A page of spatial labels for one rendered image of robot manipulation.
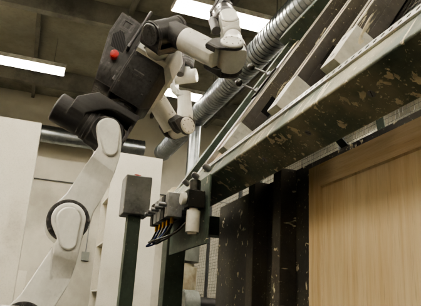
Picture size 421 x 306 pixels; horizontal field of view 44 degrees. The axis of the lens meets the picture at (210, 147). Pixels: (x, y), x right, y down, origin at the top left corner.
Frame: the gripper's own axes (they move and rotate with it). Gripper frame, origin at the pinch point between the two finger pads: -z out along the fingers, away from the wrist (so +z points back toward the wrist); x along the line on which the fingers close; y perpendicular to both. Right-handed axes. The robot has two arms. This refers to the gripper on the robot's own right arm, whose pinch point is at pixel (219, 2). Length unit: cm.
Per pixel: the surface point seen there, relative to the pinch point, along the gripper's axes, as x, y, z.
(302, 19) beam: -3, 60, -45
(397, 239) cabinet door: -6, 21, 129
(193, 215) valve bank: 47, 6, 79
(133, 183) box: 84, 5, 25
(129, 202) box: 90, 5, 32
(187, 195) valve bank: 44, 3, 73
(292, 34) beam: 8, 65, -53
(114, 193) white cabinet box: 303, 105, -234
